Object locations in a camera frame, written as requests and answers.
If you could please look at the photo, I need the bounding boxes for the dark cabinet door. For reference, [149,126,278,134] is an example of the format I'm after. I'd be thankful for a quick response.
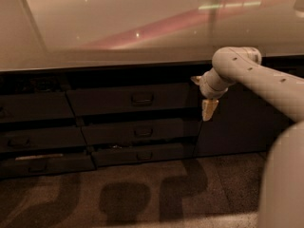
[193,59,295,159]

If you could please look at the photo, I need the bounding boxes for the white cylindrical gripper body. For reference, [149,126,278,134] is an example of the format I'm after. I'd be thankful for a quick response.
[199,70,229,99]

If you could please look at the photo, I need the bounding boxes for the dark drawer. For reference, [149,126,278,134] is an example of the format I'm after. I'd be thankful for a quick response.
[82,118,199,145]
[0,92,73,123]
[0,153,95,179]
[91,142,195,167]
[0,126,86,153]
[66,83,199,116]

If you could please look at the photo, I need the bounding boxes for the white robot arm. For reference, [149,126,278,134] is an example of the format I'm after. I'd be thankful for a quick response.
[191,47,304,228]

